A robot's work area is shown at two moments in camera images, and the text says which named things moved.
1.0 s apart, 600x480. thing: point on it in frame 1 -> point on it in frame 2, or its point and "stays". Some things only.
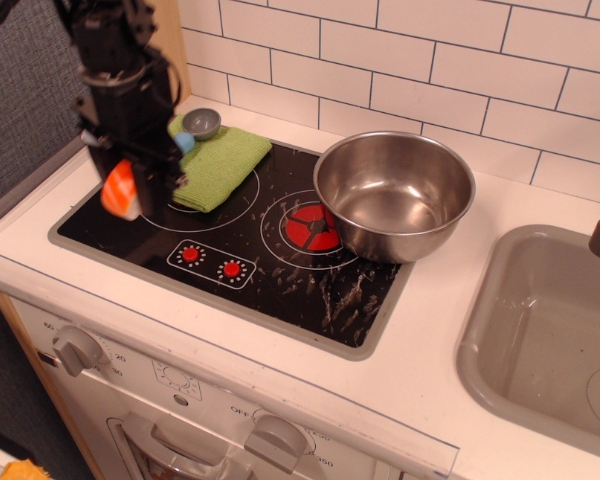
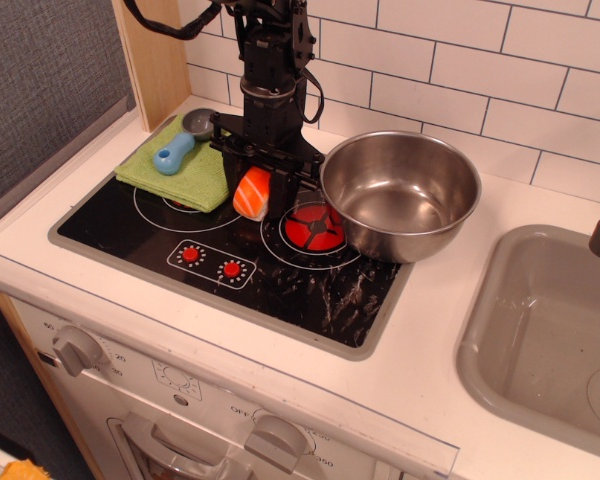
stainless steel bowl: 395,197 stays
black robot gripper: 131,109 -> 270,134
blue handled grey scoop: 198,124 stays
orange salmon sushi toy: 118,191 -> 251,193
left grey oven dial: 76,348 stays
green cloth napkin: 214,168 stays
